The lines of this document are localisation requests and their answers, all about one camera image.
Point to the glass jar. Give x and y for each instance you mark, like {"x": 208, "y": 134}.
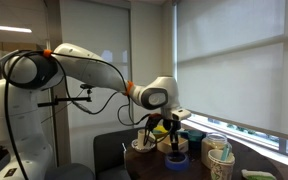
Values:
{"x": 213, "y": 140}

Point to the white roller blind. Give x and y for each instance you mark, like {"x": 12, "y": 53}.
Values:
{"x": 232, "y": 61}

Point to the teal cup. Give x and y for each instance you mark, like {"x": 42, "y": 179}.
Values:
{"x": 194, "y": 138}

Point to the white mug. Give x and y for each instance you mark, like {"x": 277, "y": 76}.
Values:
{"x": 144, "y": 138}

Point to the patterned paper cup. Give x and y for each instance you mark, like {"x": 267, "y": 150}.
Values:
{"x": 221, "y": 170}

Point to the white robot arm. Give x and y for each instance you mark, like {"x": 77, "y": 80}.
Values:
{"x": 26, "y": 73}

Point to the white saucer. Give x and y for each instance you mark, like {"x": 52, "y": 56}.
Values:
{"x": 145, "y": 149}

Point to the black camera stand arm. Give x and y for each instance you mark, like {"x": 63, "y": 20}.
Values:
{"x": 57, "y": 100}

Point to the blue tape roll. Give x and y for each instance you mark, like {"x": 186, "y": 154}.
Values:
{"x": 176, "y": 161}

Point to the ceiling light strip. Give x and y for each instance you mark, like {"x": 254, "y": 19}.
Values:
{"x": 15, "y": 29}

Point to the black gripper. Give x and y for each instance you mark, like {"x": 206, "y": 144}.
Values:
{"x": 172, "y": 126}

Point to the green white cloth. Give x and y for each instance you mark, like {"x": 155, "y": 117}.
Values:
{"x": 257, "y": 175}

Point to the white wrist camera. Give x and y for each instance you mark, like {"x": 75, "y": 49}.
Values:
{"x": 180, "y": 114}

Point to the yellow bowl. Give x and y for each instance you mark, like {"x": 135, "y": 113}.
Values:
{"x": 159, "y": 131}

